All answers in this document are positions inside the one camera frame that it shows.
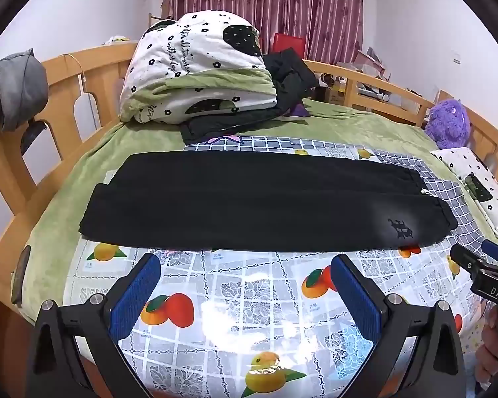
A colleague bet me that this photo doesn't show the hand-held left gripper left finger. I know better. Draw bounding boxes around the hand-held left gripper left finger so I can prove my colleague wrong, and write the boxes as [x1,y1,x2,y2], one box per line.
[25,252,162,398]

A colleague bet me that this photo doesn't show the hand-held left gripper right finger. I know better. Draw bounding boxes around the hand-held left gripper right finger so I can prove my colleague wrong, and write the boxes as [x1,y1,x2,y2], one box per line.
[330,253,469,398]

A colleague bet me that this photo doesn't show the black pants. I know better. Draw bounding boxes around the black pants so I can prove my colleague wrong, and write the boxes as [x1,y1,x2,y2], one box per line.
[78,151,458,253]

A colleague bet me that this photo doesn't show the person's right hand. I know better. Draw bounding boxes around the person's right hand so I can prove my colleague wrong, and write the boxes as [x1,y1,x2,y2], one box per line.
[474,304,498,387]

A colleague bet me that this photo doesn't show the white flower print pillow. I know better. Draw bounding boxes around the white flower print pillow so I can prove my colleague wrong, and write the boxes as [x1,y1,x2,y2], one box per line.
[431,147,498,237]

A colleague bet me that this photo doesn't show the fruit print plastic tablecloth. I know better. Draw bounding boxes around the fruit print plastic tablecloth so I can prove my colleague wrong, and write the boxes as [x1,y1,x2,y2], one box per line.
[62,135,496,398]

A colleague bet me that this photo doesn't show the green bed blanket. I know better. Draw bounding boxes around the green bed blanket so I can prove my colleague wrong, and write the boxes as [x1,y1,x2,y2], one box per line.
[10,97,498,311]

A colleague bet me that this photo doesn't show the purple plush toy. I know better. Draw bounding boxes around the purple plush toy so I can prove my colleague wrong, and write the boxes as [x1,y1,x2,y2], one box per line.
[424,99,471,150]

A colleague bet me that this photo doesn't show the purple cloth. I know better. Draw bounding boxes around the purple cloth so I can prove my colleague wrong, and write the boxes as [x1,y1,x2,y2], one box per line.
[280,103,312,122]

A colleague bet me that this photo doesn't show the dark cloth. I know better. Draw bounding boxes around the dark cloth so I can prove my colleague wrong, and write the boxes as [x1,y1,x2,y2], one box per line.
[20,119,47,155]

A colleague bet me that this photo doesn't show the cardboard box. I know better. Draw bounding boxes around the cardboard box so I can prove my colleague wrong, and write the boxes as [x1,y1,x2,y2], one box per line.
[315,85,350,105]

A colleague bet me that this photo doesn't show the black jacket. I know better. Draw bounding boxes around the black jacket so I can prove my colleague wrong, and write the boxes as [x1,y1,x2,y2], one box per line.
[180,48,319,144]

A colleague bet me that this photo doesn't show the grey cloth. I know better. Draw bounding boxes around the grey cloth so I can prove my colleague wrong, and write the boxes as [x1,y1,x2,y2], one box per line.
[0,48,49,132]

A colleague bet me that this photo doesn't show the folded white flower print quilt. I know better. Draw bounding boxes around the folded white flower print quilt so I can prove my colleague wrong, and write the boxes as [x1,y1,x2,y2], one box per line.
[120,9,278,125]

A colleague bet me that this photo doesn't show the red box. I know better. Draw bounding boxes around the red box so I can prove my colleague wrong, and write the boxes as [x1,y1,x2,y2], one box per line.
[273,32,305,55]

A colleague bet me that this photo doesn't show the striped maroon curtain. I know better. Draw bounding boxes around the striped maroon curtain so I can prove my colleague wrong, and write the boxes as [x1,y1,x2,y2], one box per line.
[162,0,364,65]

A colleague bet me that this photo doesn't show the white cable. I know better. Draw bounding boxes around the white cable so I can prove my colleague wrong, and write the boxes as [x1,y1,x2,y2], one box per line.
[63,53,101,127]

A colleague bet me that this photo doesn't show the wooden bed frame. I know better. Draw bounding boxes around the wooden bed frame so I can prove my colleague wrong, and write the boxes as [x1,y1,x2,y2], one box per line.
[0,41,498,398]

